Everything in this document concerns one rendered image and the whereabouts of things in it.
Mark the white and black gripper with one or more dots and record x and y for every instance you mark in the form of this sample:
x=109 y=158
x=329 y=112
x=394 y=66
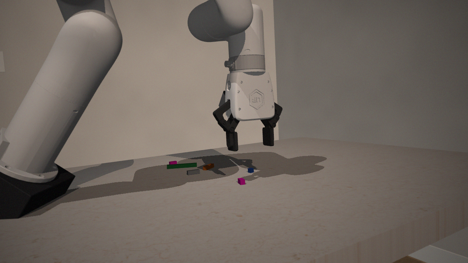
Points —
x=248 y=97

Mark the dark grey rod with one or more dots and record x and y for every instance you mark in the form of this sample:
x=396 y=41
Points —
x=192 y=172

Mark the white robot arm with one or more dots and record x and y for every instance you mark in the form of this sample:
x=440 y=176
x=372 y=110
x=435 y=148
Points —
x=83 y=53

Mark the orange rod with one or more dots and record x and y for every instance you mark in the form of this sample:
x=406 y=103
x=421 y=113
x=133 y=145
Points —
x=207 y=167

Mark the green rod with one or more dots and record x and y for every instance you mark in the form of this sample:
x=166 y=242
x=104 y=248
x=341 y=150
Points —
x=186 y=165

